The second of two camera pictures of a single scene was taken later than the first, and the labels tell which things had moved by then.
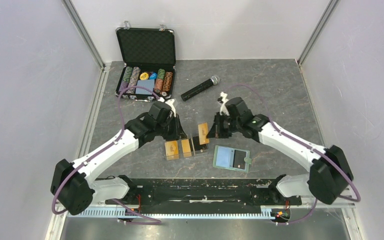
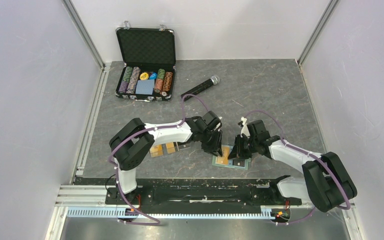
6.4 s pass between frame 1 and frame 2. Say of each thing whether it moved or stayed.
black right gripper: moved
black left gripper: moved
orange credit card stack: moved
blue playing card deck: stayed
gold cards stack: moved
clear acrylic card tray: moved
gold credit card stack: moved
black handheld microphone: stayed
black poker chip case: stayed
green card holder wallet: stayed
